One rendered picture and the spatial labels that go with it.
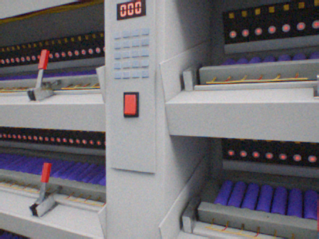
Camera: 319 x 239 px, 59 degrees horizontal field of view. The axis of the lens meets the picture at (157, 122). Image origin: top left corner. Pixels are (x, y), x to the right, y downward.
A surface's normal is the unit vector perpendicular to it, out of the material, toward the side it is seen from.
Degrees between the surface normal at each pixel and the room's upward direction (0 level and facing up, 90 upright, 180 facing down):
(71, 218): 20
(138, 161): 90
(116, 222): 90
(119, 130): 90
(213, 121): 110
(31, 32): 90
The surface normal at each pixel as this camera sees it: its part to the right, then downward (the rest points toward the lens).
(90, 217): -0.15, -0.92
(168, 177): 0.88, 0.03
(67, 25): -0.47, 0.04
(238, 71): -0.44, 0.38
